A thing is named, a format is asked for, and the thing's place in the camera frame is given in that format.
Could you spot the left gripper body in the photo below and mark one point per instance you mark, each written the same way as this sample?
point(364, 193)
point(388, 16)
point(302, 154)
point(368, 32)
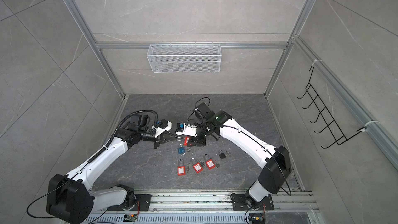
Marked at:
point(159, 140)

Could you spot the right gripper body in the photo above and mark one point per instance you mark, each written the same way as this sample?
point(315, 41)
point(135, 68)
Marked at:
point(199, 139)

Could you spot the blue padlock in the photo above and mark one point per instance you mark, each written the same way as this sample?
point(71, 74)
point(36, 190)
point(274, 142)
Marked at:
point(181, 149)

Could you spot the red padlock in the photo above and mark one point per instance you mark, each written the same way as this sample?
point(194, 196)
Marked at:
point(186, 140)
point(181, 169)
point(196, 165)
point(209, 161)

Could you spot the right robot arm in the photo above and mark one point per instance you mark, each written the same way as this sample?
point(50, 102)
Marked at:
point(274, 162)

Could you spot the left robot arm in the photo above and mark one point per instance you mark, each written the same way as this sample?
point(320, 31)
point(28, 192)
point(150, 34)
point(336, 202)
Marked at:
point(71, 197)

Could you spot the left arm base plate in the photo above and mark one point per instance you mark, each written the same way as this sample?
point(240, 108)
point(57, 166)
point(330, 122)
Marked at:
point(140, 202)

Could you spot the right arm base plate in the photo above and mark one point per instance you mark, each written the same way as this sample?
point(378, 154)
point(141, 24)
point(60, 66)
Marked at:
point(243, 202)

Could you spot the white wire mesh basket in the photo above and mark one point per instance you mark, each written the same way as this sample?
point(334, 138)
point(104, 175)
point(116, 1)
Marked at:
point(187, 58)

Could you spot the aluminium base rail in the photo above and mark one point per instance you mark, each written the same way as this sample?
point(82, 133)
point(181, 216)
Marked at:
point(222, 201)

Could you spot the black wire hook rack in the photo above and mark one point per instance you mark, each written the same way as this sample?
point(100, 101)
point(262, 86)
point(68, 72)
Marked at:
point(325, 116)

